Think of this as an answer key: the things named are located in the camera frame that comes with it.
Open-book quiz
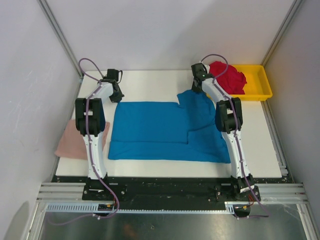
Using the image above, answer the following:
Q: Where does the right aluminium frame post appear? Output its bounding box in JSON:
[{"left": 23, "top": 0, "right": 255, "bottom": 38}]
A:
[{"left": 261, "top": 0, "right": 305, "bottom": 67}]

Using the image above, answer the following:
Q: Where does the yellow plastic tray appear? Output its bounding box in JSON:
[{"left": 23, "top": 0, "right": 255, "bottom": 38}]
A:
[{"left": 232, "top": 64, "right": 273, "bottom": 102}]

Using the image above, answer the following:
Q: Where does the red t shirt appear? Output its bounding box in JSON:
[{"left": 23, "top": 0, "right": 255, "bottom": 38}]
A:
[{"left": 209, "top": 61, "right": 247, "bottom": 95}]

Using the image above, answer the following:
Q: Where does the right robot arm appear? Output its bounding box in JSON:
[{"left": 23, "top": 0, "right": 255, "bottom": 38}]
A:
[{"left": 191, "top": 62, "right": 255, "bottom": 201}]

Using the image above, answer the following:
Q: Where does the blue t shirt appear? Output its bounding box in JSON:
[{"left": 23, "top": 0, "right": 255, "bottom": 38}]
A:
[{"left": 108, "top": 90, "right": 231, "bottom": 164}]

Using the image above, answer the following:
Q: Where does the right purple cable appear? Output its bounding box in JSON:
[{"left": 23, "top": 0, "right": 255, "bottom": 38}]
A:
[{"left": 199, "top": 53, "right": 270, "bottom": 220}]

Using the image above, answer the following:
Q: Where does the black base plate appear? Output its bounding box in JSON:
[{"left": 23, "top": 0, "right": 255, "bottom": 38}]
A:
[{"left": 52, "top": 175, "right": 280, "bottom": 211}]

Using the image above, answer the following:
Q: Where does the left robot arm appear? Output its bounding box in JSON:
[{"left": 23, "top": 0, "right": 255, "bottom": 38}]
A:
[{"left": 75, "top": 69, "right": 125, "bottom": 181}]

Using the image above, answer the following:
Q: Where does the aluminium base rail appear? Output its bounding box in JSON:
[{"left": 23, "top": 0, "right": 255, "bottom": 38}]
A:
[{"left": 36, "top": 182, "right": 309, "bottom": 204}]

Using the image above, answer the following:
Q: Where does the left aluminium frame post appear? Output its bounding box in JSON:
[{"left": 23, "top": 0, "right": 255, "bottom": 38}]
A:
[{"left": 36, "top": 0, "right": 85, "bottom": 78}]

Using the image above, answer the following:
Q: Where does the white cable duct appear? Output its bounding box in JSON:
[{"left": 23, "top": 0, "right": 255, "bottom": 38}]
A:
[{"left": 46, "top": 202, "right": 235, "bottom": 214}]

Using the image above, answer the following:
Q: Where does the folded pink t shirt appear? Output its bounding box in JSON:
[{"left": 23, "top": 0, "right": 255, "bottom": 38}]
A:
[{"left": 54, "top": 119, "right": 111, "bottom": 159}]

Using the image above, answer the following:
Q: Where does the aluminium frame post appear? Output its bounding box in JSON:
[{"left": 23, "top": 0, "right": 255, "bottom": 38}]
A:
[
  {"left": 36, "top": 0, "right": 85, "bottom": 78},
  {"left": 261, "top": 0, "right": 305, "bottom": 67}
]

